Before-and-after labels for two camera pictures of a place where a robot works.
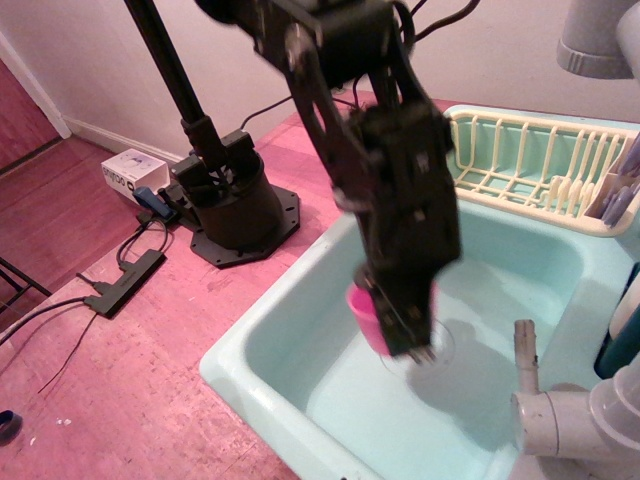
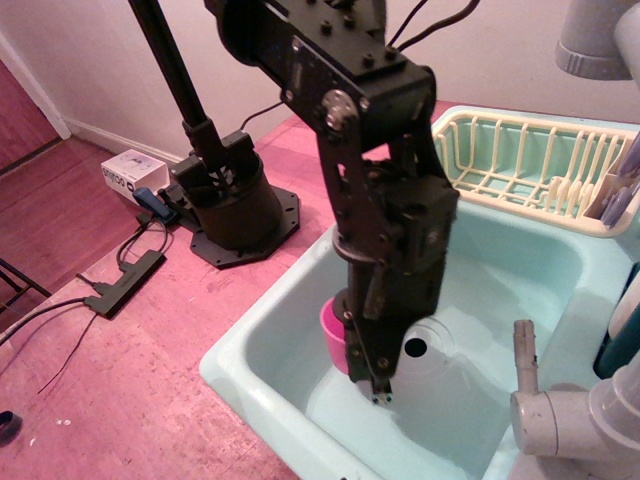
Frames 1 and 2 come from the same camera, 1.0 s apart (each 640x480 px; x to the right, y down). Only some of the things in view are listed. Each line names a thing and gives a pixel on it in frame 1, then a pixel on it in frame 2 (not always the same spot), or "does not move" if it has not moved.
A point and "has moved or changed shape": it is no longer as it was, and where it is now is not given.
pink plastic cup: (365, 310) has moved or changed shape
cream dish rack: (556, 174) does not move
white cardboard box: (127, 171) does not move
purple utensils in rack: (617, 203) does not move
